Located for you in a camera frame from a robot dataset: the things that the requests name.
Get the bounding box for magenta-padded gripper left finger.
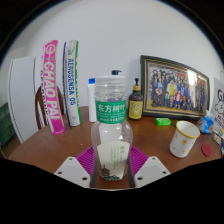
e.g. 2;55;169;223
54;145;98;189

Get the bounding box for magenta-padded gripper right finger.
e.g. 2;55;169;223
128;145;172;189

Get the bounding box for clear green-labelled drink bottle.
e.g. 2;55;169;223
90;75;134;183

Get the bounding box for white mug with yellow rim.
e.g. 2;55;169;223
168;120;201;159

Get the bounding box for flat round red coaster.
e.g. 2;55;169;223
200;143;213;158

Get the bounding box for brown bottle with yellow label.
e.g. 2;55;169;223
128;77;145;121

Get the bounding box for brown wooden chair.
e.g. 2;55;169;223
34;84;66;131

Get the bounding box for white bottle with blue cap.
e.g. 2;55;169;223
86;77;98;123

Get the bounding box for blue tissue pack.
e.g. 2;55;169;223
196;109;215;135

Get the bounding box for pink shuttlecock tube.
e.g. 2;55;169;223
40;39;67;136

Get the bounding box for green plastic crate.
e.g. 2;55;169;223
0;102;12;146

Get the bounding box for framed group photo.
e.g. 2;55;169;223
139;54;211;121

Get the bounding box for white green shuttlecock tube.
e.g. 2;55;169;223
62;39;83;128

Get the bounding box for white leaning board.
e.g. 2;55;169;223
7;55;39;144

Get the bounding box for white paper gift bag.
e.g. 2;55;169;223
210;77;224;134

